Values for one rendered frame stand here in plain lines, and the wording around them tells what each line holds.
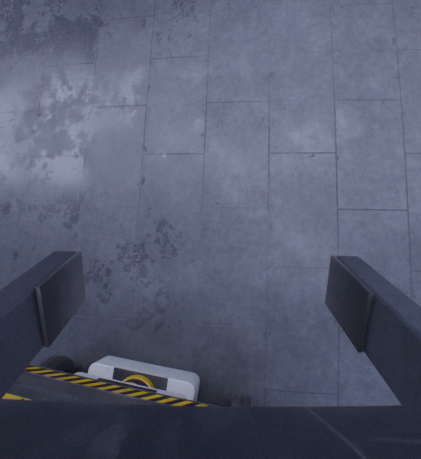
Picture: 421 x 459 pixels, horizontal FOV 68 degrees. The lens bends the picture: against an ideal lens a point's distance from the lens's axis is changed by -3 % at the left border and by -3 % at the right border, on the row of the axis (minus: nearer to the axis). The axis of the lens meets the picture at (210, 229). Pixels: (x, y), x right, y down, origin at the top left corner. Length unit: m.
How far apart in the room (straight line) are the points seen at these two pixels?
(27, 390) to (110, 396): 0.16
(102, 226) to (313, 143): 0.66
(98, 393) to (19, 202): 0.70
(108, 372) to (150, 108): 0.75
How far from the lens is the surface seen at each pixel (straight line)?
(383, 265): 0.95
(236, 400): 0.82
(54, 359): 0.94
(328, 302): 0.17
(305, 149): 0.96
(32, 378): 0.72
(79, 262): 0.16
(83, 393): 0.67
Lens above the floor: 0.88
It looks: 79 degrees down
